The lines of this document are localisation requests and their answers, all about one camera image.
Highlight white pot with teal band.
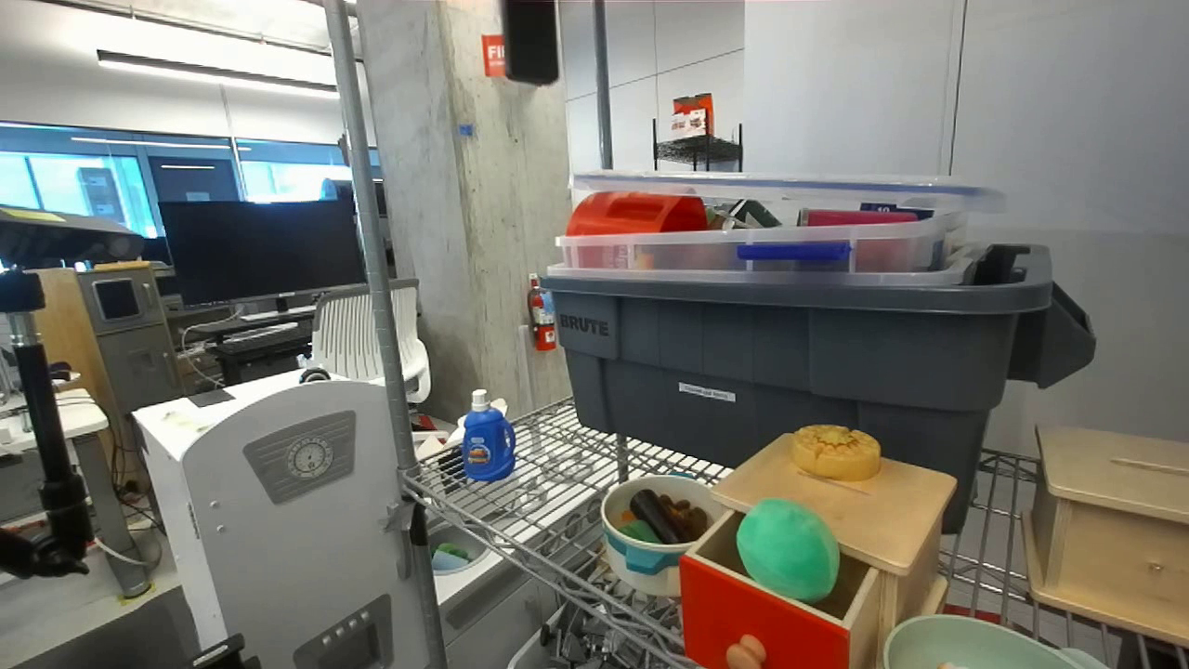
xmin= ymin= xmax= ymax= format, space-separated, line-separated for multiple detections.
xmin=599 ymin=474 xmax=736 ymax=599

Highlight red fire extinguisher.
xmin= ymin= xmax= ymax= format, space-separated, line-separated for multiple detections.
xmin=524 ymin=273 xmax=560 ymax=356

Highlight orange plastic container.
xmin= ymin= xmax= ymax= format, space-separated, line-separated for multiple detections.
xmin=564 ymin=190 xmax=714 ymax=237

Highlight clear plastic lidded bin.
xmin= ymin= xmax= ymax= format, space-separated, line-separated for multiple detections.
xmin=555 ymin=170 xmax=1001 ymax=277

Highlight blue detergent bottle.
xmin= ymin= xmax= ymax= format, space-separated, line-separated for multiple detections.
xmin=446 ymin=388 xmax=520 ymax=487

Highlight brown toy food pieces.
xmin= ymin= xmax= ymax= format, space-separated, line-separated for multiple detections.
xmin=616 ymin=487 xmax=714 ymax=548

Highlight grey BRUTE storage tote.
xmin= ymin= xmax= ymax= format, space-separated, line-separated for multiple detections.
xmin=538 ymin=243 xmax=1100 ymax=534

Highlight black background shelf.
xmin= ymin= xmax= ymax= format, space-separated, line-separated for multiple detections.
xmin=650 ymin=91 xmax=746 ymax=176

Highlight white office chair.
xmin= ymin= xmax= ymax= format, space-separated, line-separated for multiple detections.
xmin=297 ymin=279 xmax=437 ymax=407

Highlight yellow toy donut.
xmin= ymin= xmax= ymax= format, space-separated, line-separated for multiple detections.
xmin=787 ymin=419 xmax=884 ymax=485

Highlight green plush ball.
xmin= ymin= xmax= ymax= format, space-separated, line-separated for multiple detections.
xmin=731 ymin=496 xmax=843 ymax=608

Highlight wooden box with red drawer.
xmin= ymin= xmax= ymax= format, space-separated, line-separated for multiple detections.
xmin=678 ymin=430 xmax=963 ymax=669

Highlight black computer monitor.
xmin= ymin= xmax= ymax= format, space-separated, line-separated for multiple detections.
xmin=159 ymin=199 xmax=399 ymax=309

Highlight white grey controller cabinet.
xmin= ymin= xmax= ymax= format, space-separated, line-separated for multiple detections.
xmin=131 ymin=367 xmax=439 ymax=669

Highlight mint green bowl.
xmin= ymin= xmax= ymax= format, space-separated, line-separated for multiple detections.
xmin=881 ymin=611 xmax=1110 ymax=669

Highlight beige computer case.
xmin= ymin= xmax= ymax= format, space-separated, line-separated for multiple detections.
xmin=34 ymin=256 xmax=191 ymax=419

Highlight small wooden slot box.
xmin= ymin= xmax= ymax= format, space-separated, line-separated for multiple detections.
xmin=1022 ymin=424 xmax=1189 ymax=651

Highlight black wall speaker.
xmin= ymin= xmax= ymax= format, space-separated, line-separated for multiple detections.
xmin=500 ymin=0 xmax=560 ymax=91

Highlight black camera stand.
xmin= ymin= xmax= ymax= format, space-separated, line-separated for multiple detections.
xmin=0 ymin=268 xmax=98 ymax=580

